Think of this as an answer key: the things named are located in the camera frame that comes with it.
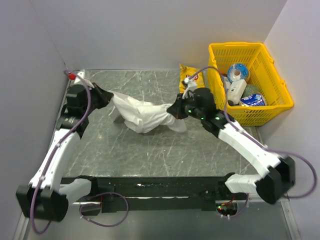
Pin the blue white tape roll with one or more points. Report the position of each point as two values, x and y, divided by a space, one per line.
238 71

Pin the white plastic bottle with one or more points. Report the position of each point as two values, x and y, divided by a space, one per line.
235 92

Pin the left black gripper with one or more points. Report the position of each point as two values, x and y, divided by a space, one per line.
104 96

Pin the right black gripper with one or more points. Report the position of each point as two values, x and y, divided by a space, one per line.
176 109

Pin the yellow plastic basket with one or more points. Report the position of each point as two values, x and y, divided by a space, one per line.
262 74

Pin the white t-shirt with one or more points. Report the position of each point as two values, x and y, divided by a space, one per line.
143 116

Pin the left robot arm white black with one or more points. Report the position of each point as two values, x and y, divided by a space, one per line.
43 198

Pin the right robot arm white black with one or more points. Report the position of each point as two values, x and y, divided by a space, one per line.
276 173

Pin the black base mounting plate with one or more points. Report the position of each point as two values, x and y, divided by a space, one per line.
160 193

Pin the blue white snack packet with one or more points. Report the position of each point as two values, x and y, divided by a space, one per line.
254 100

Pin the green round melon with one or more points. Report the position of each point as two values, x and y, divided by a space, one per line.
249 90

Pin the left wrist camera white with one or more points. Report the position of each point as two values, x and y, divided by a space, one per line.
79 78

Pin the yellow Lays chips bag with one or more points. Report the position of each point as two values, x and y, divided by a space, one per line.
189 73

